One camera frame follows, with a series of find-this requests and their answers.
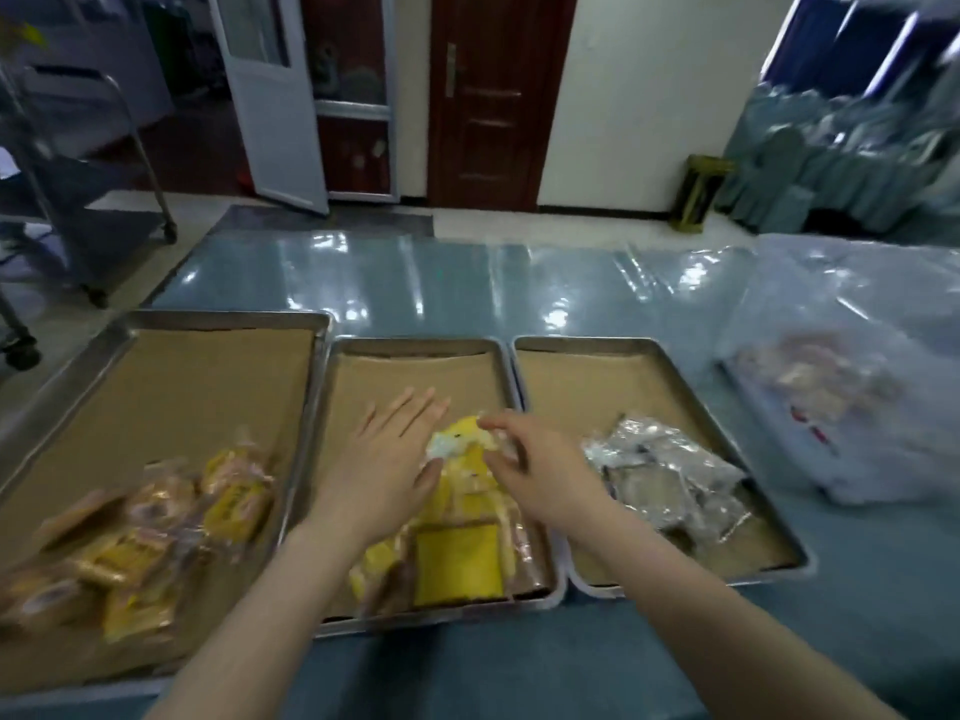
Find person's right hand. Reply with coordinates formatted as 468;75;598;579
477;409;616;548

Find group of teal covered chairs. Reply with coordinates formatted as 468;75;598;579
716;81;960;245

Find metal trolley cart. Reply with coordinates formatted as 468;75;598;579
0;63;180;372

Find glass partition with metal frame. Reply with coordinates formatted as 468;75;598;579
0;0;178;143

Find steel tray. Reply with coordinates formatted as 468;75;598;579
509;335;819;599
288;335;569;640
0;308;335;702

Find person's right forearm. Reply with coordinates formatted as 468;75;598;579
569;509;901;720

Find pile of brown cake packets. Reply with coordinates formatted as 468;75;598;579
581;415;755;556

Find dark blue curtain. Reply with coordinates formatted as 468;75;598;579
761;0;960;98

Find aluminium framed glass door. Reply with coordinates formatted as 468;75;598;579
299;0;401;203

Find person's left hand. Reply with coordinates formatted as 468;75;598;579
311;387;451;552

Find plastic covered teal tablecloth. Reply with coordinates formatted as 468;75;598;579
0;230;960;720

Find gold and black bin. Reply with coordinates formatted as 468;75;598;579
669;154;738;235

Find person's left forearm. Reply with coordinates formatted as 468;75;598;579
146;516;376;720

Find yellow cake slice packets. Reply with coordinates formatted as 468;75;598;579
348;415;545;616

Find dark wooden door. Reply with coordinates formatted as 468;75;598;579
427;0;580;213

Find brown paper tray liner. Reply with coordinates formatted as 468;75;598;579
0;327;316;695
322;353;556;620
517;350;804;586

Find white framed door leaf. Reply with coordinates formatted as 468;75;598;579
206;0;331;216

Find clear plastic storage bin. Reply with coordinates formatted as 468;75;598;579
716;231;960;507

